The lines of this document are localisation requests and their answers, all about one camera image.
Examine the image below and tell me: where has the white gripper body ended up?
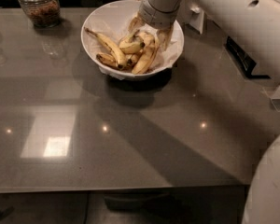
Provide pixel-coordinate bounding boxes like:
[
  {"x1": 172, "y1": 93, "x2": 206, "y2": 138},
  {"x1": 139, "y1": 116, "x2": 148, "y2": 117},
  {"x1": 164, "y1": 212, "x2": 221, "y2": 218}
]
[{"x1": 138, "y1": 0, "x2": 179, "y2": 29}]

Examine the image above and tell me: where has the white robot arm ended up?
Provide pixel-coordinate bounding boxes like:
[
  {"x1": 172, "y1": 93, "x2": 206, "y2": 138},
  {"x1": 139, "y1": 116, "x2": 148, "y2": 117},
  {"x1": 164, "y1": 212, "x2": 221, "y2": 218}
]
[{"x1": 129, "y1": 0, "x2": 280, "y2": 224}]

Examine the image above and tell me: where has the small centre banana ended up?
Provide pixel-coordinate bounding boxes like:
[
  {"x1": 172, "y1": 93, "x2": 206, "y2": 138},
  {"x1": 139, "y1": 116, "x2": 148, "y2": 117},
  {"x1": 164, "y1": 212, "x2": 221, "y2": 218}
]
[{"x1": 126, "y1": 49, "x2": 143, "y2": 67}]

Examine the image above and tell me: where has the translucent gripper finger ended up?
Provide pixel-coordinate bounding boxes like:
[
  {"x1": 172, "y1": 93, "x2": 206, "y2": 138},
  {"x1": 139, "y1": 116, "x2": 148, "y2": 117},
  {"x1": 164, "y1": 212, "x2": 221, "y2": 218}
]
[
  {"x1": 157, "y1": 25, "x2": 174, "y2": 50},
  {"x1": 128, "y1": 14, "x2": 146, "y2": 33}
]

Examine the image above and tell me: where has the glass jar with granola left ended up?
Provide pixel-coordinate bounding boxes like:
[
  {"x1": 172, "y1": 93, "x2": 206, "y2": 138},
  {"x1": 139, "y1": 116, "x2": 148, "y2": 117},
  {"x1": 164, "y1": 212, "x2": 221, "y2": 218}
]
[{"x1": 18, "y1": 0, "x2": 60, "y2": 28}]

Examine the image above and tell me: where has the white bowl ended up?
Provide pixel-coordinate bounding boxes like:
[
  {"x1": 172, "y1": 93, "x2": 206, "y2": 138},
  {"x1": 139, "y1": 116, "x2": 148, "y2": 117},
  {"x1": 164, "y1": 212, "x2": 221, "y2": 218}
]
[{"x1": 81, "y1": 0, "x2": 184, "y2": 81}]

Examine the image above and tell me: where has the short middle banana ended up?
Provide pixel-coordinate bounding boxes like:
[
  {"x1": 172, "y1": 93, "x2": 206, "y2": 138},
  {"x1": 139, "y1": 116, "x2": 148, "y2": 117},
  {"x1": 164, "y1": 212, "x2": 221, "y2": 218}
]
[{"x1": 119, "y1": 30, "x2": 145, "y2": 54}]

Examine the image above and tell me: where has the white stand holder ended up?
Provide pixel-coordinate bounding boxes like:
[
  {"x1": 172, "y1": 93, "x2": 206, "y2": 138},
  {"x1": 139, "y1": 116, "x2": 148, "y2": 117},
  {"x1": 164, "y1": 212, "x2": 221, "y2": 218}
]
[{"x1": 178, "y1": 0, "x2": 205, "y2": 35}]

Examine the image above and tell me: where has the long banana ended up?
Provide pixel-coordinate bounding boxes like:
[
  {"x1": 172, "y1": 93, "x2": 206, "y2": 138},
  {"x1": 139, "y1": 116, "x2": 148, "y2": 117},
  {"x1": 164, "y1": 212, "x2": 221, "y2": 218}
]
[
  {"x1": 84, "y1": 27, "x2": 127, "y2": 69},
  {"x1": 132, "y1": 31, "x2": 160, "y2": 75}
]

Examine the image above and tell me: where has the small lower-left banana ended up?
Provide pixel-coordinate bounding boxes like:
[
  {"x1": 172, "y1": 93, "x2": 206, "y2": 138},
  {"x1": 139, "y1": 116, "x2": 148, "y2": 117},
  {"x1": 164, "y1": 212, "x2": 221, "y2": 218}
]
[{"x1": 96, "y1": 52, "x2": 118, "y2": 69}]

